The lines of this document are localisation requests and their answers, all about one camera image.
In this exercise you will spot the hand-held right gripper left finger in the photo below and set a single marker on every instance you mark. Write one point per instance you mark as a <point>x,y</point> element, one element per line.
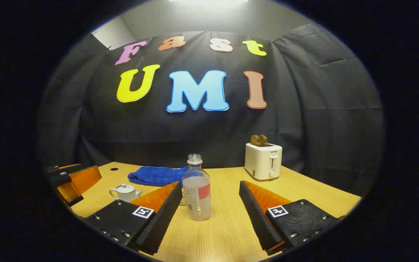
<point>166,214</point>

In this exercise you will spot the brown bread slice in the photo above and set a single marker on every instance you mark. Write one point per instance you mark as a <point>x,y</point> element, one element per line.
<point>264,140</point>
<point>255,140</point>

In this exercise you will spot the ceiling light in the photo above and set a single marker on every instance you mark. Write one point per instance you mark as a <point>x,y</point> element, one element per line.
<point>209,2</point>

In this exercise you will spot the round wooden coaster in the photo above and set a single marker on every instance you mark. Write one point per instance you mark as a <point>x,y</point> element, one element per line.
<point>182,202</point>

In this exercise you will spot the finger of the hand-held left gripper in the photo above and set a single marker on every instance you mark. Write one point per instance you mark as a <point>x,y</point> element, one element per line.
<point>55,169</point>
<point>61,179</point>

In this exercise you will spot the clear plastic water bottle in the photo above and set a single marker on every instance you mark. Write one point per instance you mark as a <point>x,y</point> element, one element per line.
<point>196,196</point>

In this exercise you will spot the white toaster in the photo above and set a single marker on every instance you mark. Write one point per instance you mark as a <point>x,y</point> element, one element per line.
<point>260,162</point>

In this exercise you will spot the blue towel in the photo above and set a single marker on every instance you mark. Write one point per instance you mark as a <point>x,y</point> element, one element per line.
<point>155,175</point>

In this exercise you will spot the white ceramic teacup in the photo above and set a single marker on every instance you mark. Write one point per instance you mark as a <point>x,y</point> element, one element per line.
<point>126,197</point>

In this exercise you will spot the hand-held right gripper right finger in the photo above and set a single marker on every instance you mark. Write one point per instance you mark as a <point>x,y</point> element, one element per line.
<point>255,214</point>

